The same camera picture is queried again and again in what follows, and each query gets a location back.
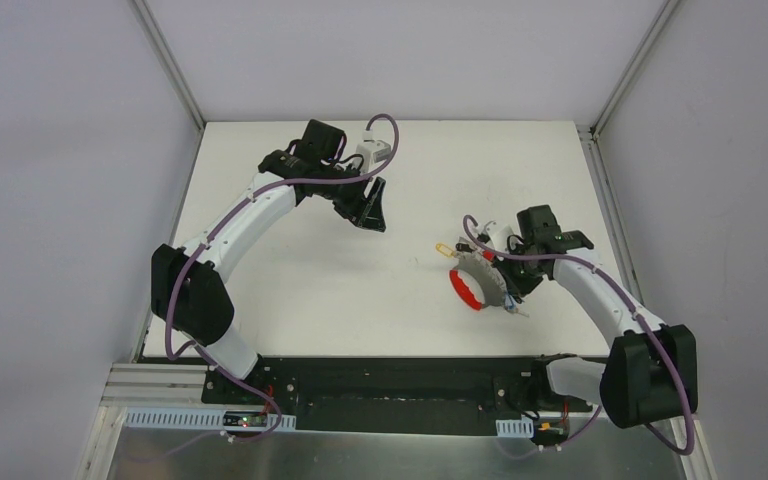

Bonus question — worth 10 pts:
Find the keyring with coloured keys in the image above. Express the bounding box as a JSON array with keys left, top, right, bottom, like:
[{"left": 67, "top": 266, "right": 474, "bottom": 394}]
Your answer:
[{"left": 435, "top": 238, "right": 528, "bottom": 317}]

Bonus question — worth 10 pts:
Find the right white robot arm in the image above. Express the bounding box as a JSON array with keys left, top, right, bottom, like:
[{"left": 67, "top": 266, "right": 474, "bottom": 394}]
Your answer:
[{"left": 494, "top": 205, "right": 698, "bottom": 428}]

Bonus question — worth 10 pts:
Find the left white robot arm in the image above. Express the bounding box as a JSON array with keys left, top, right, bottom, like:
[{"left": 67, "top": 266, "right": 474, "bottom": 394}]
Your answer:
[{"left": 150, "top": 119, "right": 400, "bottom": 405}]

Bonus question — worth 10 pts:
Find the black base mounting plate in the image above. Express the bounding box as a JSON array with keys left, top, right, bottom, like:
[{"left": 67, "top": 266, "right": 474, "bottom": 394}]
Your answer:
[{"left": 199, "top": 356, "right": 594, "bottom": 437}]

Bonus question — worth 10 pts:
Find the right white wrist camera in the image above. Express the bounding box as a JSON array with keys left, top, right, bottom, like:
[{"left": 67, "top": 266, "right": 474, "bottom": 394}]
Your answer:
[{"left": 478, "top": 221, "right": 514, "bottom": 253}]

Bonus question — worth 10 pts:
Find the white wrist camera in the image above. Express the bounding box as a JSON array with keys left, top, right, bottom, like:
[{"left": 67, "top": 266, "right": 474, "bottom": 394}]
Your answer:
[
  {"left": 351, "top": 130, "right": 392, "bottom": 173},
  {"left": 478, "top": 221, "right": 514, "bottom": 253}
]

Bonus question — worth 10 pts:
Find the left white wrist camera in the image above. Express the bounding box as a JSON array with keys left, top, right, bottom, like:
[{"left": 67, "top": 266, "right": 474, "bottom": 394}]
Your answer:
[{"left": 351, "top": 130, "right": 392, "bottom": 173}]

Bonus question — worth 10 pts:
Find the aluminium frame rail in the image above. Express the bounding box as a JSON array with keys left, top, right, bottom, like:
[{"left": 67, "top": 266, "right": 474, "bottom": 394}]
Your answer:
[{"left": 100, "top": 363, "right": 207, "bottom": 407}]

